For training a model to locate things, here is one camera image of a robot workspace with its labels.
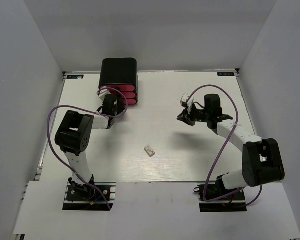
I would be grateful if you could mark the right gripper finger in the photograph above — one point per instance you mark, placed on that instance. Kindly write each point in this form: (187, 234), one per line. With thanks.
(188, 121)
(184, 115)

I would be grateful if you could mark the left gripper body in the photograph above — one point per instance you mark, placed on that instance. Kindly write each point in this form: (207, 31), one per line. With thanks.
(120, 107)

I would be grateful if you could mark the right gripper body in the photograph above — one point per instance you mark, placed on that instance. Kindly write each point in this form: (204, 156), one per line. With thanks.
(199, 115)

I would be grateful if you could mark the black pink drawer cabinet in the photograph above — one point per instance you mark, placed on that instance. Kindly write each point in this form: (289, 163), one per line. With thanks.
(121, 74)

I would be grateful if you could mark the white eraser box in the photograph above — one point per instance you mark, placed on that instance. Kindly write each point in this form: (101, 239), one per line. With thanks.
(149, 150)

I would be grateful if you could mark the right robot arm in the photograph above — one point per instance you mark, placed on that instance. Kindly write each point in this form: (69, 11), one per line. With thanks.
(261, 158)

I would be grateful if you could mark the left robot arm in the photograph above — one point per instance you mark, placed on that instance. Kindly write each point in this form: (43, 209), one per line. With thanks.
(74, 132)

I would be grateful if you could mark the right blue label sticker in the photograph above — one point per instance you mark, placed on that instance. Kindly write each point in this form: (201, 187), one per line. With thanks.
(226, 74)

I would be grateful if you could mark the blue label sticker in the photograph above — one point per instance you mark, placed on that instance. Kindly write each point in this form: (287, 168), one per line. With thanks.
(226, 74)
(75, 77)

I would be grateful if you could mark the left blue label sticker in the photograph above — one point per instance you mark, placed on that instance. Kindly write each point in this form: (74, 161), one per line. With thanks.
(75, 77)

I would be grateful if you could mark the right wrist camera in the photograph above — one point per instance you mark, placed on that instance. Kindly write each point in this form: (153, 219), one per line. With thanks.
(187, 102)

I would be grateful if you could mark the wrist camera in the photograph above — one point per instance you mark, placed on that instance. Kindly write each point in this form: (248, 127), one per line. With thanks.
(187, 102)
(103, 92)

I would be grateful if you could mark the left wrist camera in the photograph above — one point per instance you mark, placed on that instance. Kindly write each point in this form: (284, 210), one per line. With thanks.
(103, 92)

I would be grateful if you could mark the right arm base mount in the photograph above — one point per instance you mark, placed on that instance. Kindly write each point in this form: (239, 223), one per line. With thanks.
(229, 204)

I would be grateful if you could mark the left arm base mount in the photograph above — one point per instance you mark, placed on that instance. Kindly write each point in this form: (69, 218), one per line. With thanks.
(84, 198)

